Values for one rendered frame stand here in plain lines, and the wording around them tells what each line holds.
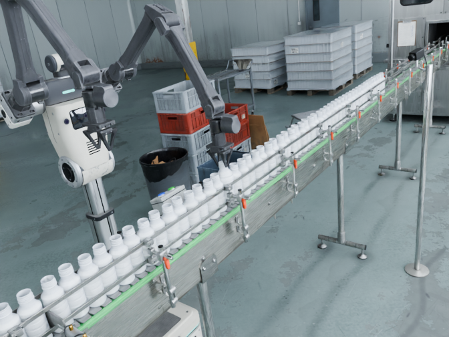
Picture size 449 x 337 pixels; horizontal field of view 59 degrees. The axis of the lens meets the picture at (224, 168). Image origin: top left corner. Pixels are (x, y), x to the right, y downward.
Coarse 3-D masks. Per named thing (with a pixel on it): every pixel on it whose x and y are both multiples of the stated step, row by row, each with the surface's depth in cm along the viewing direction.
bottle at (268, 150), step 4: (268, 144) 191; (268, 148) 191; (272, 148) 193; (268, 152) 191; (272, 152) 192; (268, 156) 192; (268, 160) 193; (272, 160) 193; (268, 164) 193; (272, 164) 193; (272, 172) 195; (276, 172) 196
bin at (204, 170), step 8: (232, 152) 256; (240, 152) 252; (248, 152) 248; (208, 160) 243; (232, 160) 258; (200, 168) 234; (208, 168) 230; (216, 168) 250; (200, 176) 237; (208, 176) 232
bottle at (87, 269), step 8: (80, 256) 117; (88, 256) 118; (80, 264) 116; (88, 264) 116; (80, 272) 116; (88, 272) 116; (96, 272) 117; (96, 280) 117; (88, 288) 117; (96, 288) 118; (88, 296) 118; (104, 296) 121; (96, 304) 119
